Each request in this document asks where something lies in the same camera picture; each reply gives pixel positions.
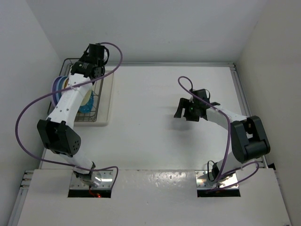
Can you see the metal base plate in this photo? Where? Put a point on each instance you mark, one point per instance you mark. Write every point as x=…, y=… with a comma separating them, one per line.
x=203, y=183
x=101, y=180

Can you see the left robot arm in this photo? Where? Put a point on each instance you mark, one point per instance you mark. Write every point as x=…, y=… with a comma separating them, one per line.
x=56, y=131

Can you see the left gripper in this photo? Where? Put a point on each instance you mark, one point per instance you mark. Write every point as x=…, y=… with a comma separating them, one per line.
x=81, y=59

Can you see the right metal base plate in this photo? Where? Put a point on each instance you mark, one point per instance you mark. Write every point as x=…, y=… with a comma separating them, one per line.
x=203, y=183

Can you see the yellow dotted plate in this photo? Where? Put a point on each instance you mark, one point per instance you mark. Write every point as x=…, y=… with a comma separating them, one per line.
x=66, y=82

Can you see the teal dotted plate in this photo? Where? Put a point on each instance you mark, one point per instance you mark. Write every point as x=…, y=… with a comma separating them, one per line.
x=88, y=106

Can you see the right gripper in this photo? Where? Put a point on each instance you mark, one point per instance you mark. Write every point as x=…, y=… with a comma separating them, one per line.
x=185, y=103

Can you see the cream drip tray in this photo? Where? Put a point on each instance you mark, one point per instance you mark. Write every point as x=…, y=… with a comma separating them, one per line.
x=104, y=105

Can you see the light blue plate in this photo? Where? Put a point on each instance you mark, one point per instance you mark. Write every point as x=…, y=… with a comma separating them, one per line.
x=60, y=86

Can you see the wire dish rack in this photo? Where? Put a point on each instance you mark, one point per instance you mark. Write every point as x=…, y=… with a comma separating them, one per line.
x=96, y=89

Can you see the purple plate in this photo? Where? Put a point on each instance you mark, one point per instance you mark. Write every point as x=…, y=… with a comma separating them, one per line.
x=53, y=89

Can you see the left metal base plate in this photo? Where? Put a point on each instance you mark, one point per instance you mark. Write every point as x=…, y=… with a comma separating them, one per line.
x=101, y=180

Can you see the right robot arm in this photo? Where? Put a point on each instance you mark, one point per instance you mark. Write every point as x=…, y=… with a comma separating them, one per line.
x=246, y=139

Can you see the cream green plate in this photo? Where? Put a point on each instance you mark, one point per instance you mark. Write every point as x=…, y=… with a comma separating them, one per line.
x=86, y=98

